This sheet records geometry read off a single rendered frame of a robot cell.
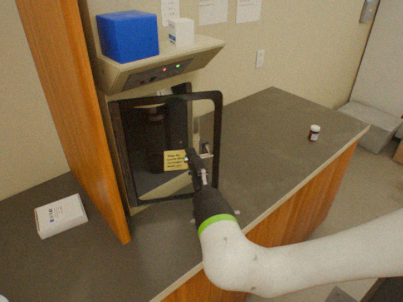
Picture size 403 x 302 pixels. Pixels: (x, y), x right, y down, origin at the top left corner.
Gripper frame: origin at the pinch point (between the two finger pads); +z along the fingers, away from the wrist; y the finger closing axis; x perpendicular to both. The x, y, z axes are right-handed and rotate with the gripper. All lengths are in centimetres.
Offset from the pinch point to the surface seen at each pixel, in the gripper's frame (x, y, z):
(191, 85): -4.7, 13.9, 21.5
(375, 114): -239, -88, 141
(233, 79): -45, -13, 88
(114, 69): 17.5, 29.8, -2.8
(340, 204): -141, -120, 60
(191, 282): 4.7, -40.2, -16.6
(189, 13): -3.7, 37.1, 17.9
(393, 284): -71, -49, -33
